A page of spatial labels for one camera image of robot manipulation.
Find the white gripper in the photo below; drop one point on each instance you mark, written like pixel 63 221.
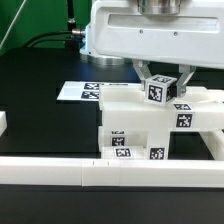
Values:
pixel 193 36

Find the white chair back frame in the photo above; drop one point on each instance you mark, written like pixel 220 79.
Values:
pixel 123 108

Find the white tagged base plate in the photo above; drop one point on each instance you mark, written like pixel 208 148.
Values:
pixel 79 91

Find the white U-shaped fence frame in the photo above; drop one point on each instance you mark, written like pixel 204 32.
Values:
pixel 110 172

